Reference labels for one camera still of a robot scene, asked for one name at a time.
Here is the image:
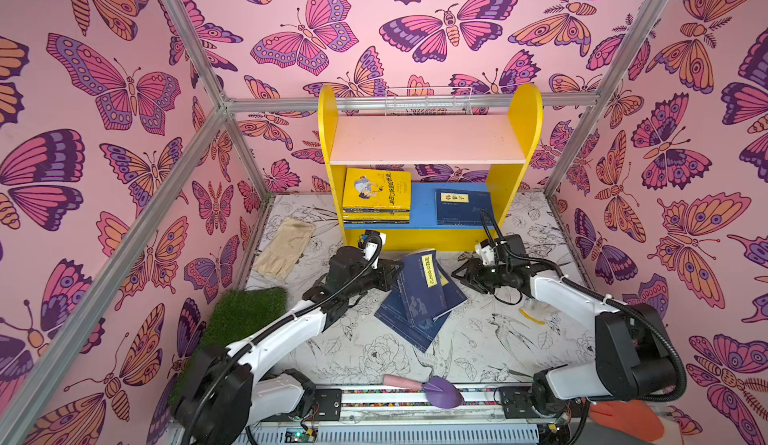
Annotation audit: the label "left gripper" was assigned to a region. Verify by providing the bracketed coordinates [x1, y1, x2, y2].
[338, 258, 403, 303]

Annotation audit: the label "navy blue book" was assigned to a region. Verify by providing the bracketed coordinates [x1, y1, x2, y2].
[398, 249, 448, 326]
[435, 267, 467, 320]
[374, 290, 448, 353]
[435, 189, 493, 227]

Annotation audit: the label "yellow cartoon book bottom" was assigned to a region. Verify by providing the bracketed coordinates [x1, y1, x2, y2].
[342, 168, 412, 213]

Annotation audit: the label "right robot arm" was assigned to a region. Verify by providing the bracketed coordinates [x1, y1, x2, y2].
[453, 210, 687, 420]

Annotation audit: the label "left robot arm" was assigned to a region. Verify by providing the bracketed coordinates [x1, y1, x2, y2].
[171, 230, 404, 444]

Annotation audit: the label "yellow pink blue bookshelf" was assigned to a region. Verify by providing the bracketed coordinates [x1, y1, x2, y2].
[318, 85, 543, 252]

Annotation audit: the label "green artificial grass mat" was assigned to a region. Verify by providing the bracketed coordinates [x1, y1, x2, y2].
[169, 287, 288, 411]

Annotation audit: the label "purple pink trowel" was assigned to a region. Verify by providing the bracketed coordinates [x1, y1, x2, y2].
[383, 375, 465, 409]

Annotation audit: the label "green circuit board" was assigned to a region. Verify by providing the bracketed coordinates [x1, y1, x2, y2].
[283, 427, 317, 444]

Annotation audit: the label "orange rubber glove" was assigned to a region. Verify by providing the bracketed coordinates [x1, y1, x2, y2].
[590, 401, 665, 442]

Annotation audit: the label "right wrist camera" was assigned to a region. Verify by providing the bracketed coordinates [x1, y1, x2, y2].
[475, 243, 497, 267]

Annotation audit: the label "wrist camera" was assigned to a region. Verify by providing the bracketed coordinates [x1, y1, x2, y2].
[358, 230, 386, 261]
[475, 243, 497, 267]

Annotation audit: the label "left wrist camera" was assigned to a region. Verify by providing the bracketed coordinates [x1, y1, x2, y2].
[358, 230, 386, 261]

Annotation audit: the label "aluminium mounting rail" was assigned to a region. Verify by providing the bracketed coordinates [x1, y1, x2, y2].
[264, 383, 582, 427]

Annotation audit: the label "white slotted cable duct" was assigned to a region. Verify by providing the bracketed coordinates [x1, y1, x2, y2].
[235, 424, 540, 444]

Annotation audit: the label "white wire basket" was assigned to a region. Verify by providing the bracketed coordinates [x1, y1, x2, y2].
[383, 86, 474, 116]

